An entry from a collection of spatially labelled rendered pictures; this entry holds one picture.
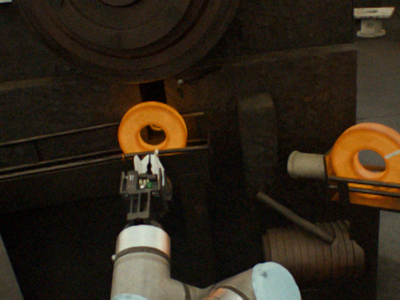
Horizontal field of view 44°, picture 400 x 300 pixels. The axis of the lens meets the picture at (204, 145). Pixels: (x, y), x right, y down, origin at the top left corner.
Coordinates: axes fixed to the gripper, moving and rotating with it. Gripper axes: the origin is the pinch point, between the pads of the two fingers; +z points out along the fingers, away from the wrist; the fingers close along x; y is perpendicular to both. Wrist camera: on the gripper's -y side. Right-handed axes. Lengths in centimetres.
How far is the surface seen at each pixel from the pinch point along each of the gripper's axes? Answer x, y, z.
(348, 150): -39.8, -2.0, -0.5
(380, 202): -45.0, -10.1, -8.0
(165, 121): -2.5, -2.2, 14.7
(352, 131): -40.3, 2.2, 0.5
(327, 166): -35.6, -5.4, -1.1
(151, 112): 0.5, 0.2, 15.5
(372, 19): -154, -164, 311
